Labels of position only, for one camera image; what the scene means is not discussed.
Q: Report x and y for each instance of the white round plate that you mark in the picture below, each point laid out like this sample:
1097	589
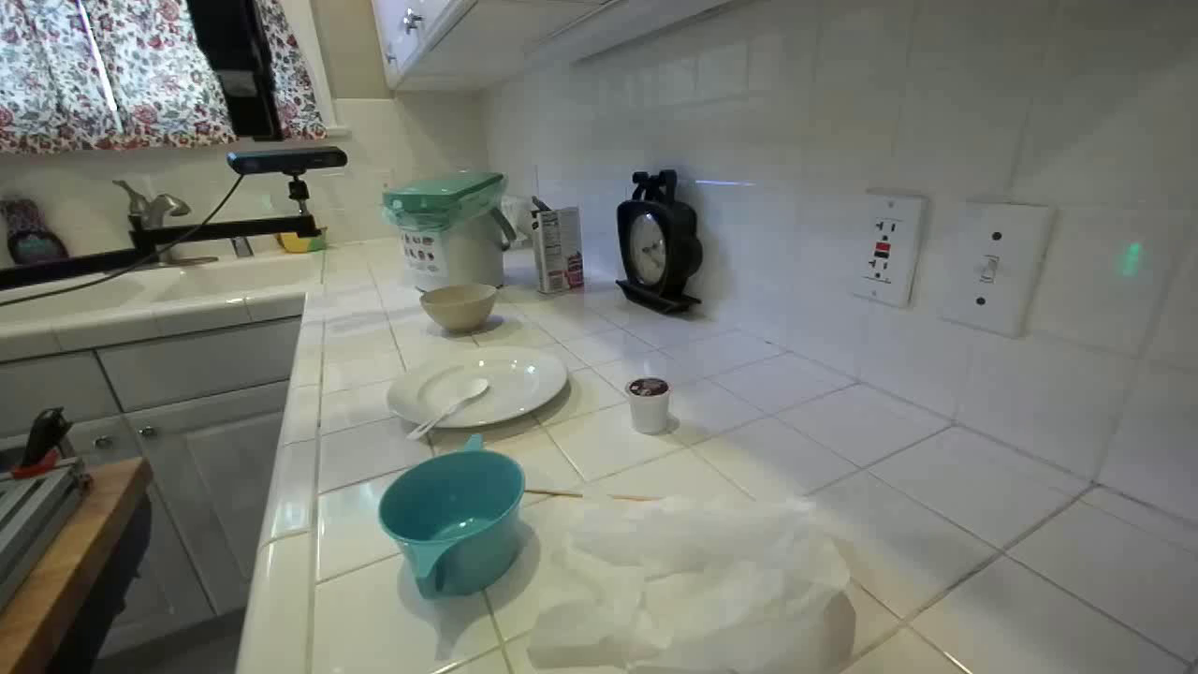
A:
510	378

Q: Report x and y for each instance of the grey bowl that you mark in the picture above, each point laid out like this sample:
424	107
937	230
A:
459	308

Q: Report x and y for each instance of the small white coffee pod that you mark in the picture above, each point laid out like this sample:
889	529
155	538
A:
649	414

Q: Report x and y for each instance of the granulated sugar box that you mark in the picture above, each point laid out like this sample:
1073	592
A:
560	248

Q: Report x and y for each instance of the black analog clock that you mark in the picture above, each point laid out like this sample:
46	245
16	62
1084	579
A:
656	245

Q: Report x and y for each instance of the white canister with green lid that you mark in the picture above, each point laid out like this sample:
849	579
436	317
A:
454	248

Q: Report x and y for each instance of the teal measuring cup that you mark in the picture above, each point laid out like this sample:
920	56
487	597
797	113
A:
462	538

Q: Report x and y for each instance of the crumpled white plastic bag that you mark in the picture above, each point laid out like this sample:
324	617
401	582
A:
699	585

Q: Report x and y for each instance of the white power outlet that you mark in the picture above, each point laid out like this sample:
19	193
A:
889	248

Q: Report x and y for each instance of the yellow sponge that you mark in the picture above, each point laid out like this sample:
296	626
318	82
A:
302	245

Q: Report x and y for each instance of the white base cabinet with drawers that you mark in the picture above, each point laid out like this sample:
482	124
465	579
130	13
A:
190	362

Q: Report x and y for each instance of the chrome faucet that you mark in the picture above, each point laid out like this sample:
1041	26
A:
150	210

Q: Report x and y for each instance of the wide floral curtain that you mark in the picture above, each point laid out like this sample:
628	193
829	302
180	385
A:
112	62

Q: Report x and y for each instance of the red and black tool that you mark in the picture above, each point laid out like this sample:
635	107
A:
42	435

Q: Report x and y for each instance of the wooden table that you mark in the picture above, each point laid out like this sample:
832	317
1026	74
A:
77	547

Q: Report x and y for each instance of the white wall cabinet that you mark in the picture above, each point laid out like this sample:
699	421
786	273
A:
436	32

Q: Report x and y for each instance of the black stereo camera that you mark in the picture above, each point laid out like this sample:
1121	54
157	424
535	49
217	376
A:
285	158

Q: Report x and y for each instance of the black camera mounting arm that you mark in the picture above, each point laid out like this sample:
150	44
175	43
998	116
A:
238	230

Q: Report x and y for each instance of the white light switch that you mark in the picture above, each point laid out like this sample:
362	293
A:
995	268

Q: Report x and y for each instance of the aluminium rail frame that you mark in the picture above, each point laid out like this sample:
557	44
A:
32	511

